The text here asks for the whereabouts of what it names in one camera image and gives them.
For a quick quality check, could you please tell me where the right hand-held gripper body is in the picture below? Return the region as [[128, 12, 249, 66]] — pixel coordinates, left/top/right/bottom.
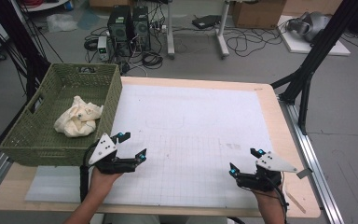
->
[[236, 151, 298, 192]]

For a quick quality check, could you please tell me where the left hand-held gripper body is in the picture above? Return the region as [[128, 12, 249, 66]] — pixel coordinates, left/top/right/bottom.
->
[[87, 133, 138, 175]]

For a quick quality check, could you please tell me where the cream printed cloth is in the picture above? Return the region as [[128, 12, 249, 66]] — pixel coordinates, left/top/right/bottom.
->
[[53, 95, 104, 138]]

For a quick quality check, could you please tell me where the green woven basket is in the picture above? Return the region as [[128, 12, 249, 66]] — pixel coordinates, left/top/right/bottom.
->
[[0, 63, 123, 167]]

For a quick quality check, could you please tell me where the person's right hand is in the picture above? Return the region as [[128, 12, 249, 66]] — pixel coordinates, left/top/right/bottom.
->
[[251, 186, 288, 216]]

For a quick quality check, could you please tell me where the person's left hand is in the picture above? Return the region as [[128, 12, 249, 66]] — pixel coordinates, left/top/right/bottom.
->
[[88, 167, 124, 200]]

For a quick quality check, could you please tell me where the grey tape piece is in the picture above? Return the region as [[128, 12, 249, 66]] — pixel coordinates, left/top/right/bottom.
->
[[296, 167, 314, 180]]

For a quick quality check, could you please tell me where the white grid mat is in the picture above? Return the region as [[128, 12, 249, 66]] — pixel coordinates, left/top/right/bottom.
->
[[24, 83, 292, 210]]

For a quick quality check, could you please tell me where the small white power supply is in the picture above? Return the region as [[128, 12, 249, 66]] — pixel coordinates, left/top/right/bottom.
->
[[97, 35, 110, 62]]

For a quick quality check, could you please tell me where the black computer tower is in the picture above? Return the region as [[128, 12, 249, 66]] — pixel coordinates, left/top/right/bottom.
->
[[106, 5, 133, 58], [131, 5, 152, 52]]

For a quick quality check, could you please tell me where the white floor board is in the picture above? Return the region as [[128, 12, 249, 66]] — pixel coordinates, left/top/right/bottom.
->
[[276, 14, 351, 57]]

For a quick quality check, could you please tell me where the white desk leg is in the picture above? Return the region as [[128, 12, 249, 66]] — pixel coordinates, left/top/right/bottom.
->
[[166, 0, 176, 60], [215, 0, 231, 60]]

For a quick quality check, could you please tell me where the clear plastic bag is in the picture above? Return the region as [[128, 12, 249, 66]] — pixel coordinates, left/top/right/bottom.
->
[[46, 12, 79, 34]]

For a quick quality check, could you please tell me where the brown cardboard box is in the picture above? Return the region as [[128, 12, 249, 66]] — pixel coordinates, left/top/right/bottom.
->
[[231, 0, 287, 30]]

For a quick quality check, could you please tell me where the grey headset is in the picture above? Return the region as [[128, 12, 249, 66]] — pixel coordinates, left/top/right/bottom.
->
[[285, 11, 332, 43]]

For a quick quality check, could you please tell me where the black flat device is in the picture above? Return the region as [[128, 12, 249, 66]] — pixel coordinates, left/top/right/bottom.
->
[[191, 14, 222, 30]]

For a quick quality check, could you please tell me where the right hand-held gripper cable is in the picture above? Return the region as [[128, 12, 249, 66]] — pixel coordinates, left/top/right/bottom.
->
[[267, 174, 290, 224]]

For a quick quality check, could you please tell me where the hand-held gripper cable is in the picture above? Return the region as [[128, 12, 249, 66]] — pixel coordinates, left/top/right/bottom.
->
[[267, 174, 290, 224], [79, 141, 100, 203]]

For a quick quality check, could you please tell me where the left hand-held gripper cable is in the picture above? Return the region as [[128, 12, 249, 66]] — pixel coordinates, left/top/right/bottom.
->
[[79, 141, 100, 203]]

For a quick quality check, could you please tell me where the tangle of computer cables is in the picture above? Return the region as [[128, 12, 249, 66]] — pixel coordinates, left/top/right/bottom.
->
[[83, 3, 169, 77]]

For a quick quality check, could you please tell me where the tangle of black floor cables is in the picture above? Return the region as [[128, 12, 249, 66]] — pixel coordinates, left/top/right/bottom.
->
[[225, 26, 290, 58]]

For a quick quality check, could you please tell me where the black metal frame stand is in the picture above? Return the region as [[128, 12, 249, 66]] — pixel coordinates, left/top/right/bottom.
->
[[0, 0, 53, 104], [269, 0, 358, 135]]

